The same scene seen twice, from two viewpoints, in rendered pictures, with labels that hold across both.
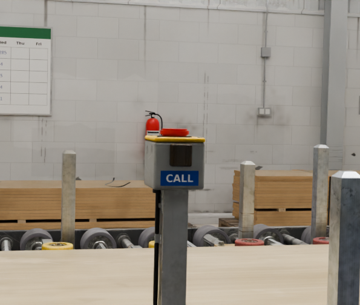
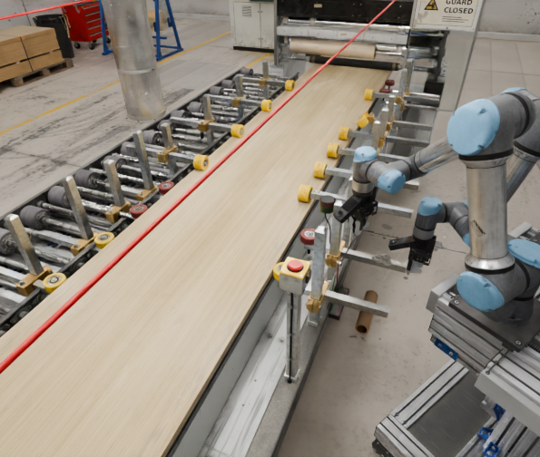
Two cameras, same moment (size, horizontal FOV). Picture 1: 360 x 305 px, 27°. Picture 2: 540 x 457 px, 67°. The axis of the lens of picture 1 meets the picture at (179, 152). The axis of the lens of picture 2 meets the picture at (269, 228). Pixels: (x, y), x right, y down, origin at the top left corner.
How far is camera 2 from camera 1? 1.18 m
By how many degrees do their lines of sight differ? 59
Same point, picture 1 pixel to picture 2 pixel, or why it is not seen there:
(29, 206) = not seen: outside the picture
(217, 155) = not seen: outside the picture
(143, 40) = not seen: outside the picture
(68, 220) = (32, 257)
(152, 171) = (298, 289)
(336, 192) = (320, 238)
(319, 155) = (139, 138)
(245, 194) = (114, 179)
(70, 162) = (17, 223)
